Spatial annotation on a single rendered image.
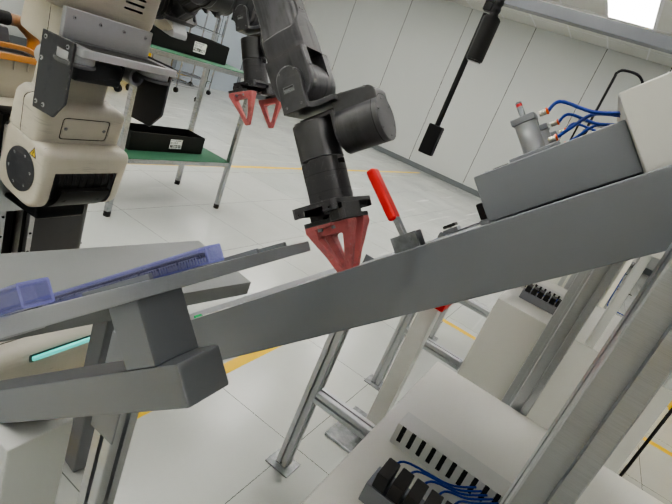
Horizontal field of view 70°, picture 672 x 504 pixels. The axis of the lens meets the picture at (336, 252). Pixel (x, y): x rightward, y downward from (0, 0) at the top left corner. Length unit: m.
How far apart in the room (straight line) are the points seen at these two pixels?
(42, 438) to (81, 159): 0.87
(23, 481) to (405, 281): 0.39
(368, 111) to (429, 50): 9.52
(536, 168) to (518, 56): 9.15
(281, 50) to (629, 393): 0.51
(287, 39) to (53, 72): 0.65
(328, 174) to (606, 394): 0.37
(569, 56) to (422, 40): 2.65
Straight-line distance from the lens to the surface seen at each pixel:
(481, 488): 0.92
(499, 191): 0.49
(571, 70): 9.45
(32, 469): 0.55
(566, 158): 0.48
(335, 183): 0.60
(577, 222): 0.44
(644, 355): 0.43
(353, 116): 0.59
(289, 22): 0.65
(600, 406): 0.44
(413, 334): 1.66
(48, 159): 1.25
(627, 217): 0.44
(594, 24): 0.74
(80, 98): 1.33
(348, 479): 0.84
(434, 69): 9.98
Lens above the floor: 1.18
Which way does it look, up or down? 20 degrees down
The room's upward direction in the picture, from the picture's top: 22 degrees clockwise
